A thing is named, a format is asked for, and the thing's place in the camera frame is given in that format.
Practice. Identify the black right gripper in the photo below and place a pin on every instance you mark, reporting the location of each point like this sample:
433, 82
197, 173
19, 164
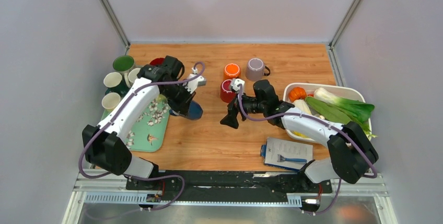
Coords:
230, 119

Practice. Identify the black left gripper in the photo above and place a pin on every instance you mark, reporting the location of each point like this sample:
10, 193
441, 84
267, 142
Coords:
181, 107

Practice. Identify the dark blue octagonal mug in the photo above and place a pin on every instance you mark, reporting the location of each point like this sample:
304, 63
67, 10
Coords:
195, 112

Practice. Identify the red mug black handle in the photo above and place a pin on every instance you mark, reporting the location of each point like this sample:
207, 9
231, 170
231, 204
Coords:
226, 94

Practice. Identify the black skull mug red inside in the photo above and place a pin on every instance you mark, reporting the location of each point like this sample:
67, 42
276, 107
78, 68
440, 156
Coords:
157, 61

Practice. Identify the pink octagonal mug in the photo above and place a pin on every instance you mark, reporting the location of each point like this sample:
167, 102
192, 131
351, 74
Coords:
132, 76

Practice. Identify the cream floral mug green inside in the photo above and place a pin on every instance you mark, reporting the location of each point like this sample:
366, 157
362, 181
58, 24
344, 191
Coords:
124, 64

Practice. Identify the dark green octagonal mug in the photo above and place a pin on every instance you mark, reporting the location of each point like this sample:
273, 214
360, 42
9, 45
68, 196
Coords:
114, 82

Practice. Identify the yellow mug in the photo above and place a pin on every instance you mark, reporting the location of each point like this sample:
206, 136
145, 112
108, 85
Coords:
110, 101

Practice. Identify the light green octagonal mug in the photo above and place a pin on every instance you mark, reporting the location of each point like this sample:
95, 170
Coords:
161, 98

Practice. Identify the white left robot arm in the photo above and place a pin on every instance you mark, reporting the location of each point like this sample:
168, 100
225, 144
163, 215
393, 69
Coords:
104, 143

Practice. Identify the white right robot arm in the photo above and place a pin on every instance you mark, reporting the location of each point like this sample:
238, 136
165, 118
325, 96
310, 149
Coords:
351, 154

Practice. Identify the green floral serving tray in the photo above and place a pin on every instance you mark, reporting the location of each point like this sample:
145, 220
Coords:
147, 133

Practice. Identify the blue razor package card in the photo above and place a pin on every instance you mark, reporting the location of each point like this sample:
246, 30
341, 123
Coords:
286, 154

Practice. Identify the small orange pumpkin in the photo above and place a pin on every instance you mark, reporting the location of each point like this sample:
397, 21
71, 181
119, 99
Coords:
297, 93

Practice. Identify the green bok choy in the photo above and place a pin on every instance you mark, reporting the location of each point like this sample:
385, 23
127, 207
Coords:
341, 110

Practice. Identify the white vegetable basin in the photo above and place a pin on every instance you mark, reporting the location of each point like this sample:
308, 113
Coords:
344, 92

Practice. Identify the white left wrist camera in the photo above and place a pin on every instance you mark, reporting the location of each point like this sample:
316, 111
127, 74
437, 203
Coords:
194, 80

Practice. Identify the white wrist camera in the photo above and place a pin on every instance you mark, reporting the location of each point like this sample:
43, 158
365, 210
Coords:
236, 85
194, 80

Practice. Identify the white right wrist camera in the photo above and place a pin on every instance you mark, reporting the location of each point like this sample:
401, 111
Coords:
236, 85

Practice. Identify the orange mug black handle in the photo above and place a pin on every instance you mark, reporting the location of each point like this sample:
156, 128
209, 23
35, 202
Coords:
231, 71

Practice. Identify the mauve mug black handle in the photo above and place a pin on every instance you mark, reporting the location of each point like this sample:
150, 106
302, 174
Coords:
256, 69

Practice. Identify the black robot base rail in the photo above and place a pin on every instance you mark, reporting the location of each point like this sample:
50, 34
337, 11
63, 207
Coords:
229, 186

